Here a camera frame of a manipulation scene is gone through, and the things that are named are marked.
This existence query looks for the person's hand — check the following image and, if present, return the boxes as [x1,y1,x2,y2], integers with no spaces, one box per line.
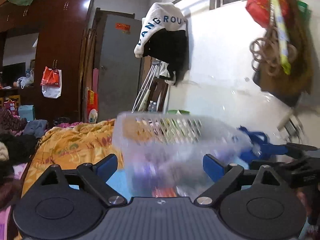
[297,185,319,225]

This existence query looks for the blue shopping bag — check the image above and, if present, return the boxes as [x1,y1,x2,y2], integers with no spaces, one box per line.
[238,126,273,164]

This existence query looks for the yellow patterned blanket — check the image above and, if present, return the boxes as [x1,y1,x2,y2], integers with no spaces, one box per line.
[22,119,124,195]

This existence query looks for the brown hanging bag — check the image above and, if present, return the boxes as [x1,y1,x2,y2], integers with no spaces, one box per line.
[249,0,313,107]

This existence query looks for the dark clothes pile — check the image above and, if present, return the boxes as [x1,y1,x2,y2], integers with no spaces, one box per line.
[1,108,48,210]

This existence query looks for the orange white plastic bag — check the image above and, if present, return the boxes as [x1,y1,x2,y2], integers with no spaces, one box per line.
[41,67,62,99]

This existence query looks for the grey metal door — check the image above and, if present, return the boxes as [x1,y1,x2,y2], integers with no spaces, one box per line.
[98,15,141,121]

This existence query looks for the metal crutches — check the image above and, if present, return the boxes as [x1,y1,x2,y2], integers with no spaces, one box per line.
[132,60,161,113]

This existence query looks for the black television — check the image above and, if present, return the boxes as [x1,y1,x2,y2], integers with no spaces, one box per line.
[1,62,25,87]

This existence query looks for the red hanging bag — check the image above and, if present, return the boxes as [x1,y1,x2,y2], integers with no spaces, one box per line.
[246,0,290,28]

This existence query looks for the white black hanging jacket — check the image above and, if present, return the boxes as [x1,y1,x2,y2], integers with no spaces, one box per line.
[134,3,188,86]

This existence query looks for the dark red wooden wardrobe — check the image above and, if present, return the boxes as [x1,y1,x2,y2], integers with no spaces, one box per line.
[1,0,93,122]

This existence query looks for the wall power socket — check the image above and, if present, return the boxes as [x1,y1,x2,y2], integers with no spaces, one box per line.
[277,108,304,143]

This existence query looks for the yellow green lanyard strap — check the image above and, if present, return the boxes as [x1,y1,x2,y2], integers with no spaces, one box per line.
[264,0,292,75]

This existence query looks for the coiled beige rope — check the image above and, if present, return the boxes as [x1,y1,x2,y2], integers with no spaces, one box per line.
[249,27,298,77]

